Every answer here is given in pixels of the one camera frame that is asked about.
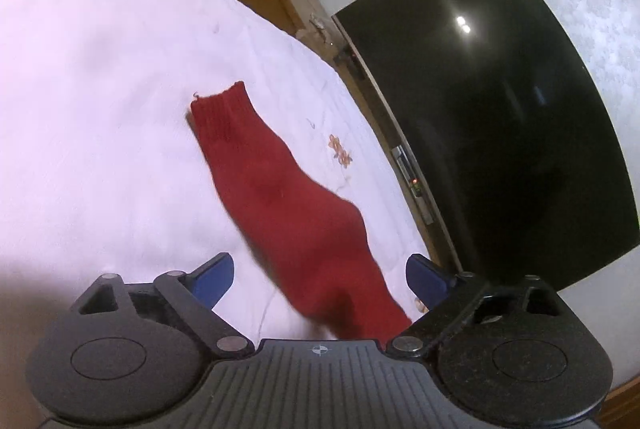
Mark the black flat television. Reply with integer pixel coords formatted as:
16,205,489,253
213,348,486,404
331,0,640,293

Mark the red knit sweater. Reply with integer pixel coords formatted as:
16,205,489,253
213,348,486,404
189,80,414,341

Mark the silver set-top box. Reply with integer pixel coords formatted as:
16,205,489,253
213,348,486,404
391,145,434,224

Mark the white floral bedsheet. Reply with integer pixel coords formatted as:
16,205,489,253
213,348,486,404
0,0,463,346

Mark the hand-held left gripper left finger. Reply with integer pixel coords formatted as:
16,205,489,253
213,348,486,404
70,252,256,361

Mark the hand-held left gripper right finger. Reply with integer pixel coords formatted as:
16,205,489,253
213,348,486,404
386,253,574,358

